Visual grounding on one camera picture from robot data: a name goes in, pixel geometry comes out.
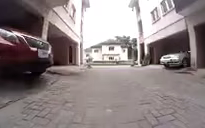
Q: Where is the white house with dark roof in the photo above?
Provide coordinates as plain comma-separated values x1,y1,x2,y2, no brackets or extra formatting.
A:
83,38,130,63

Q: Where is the tree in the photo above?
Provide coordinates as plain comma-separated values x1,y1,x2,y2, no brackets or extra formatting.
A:
114,34,140,62

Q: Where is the grey brick paved road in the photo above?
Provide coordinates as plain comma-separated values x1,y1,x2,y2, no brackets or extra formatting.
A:
0,63,205,128

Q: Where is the pale multi-storey building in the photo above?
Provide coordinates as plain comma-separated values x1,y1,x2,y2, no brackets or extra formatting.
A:
172,0,205,71
128,0,192,67
0,0,91,68

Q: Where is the silver car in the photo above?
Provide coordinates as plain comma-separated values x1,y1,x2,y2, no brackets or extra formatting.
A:
158,50,191,69

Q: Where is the red car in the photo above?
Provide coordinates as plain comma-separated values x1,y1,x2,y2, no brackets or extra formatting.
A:
0,26,55,80

